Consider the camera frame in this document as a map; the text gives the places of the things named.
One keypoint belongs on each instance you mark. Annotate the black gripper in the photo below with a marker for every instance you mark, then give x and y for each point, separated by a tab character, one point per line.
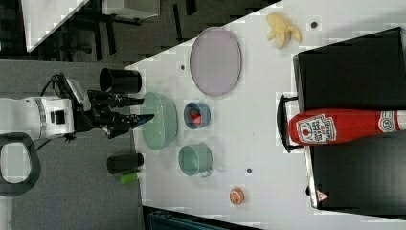
100	114

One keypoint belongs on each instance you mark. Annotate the red plush ketchup bottle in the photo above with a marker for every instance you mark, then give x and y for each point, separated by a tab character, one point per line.
330	126

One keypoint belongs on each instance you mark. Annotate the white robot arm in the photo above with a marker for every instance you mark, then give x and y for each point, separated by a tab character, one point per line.
53	117

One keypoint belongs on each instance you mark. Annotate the green perforated colander basket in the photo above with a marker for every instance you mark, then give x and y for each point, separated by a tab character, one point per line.
162	128

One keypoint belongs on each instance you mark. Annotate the green marker tube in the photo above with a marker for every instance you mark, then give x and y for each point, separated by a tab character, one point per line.
130	177

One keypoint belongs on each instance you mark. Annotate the small blue bowl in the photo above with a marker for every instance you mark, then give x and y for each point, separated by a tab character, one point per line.
203	109

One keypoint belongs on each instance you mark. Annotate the red toy strawberry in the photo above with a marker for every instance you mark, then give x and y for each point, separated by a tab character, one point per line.
196	118

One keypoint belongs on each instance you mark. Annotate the green mug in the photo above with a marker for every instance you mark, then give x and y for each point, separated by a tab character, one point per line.
196	160

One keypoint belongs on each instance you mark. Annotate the purple round plate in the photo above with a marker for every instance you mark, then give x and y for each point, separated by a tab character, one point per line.
215	62

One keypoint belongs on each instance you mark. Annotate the white side table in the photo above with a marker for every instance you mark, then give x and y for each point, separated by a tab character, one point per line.
42	17

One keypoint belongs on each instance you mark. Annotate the toy orange slice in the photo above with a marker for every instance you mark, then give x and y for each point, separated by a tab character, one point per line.
236	196

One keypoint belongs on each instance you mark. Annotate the peeled toy banana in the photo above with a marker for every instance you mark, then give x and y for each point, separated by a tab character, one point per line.
282	30

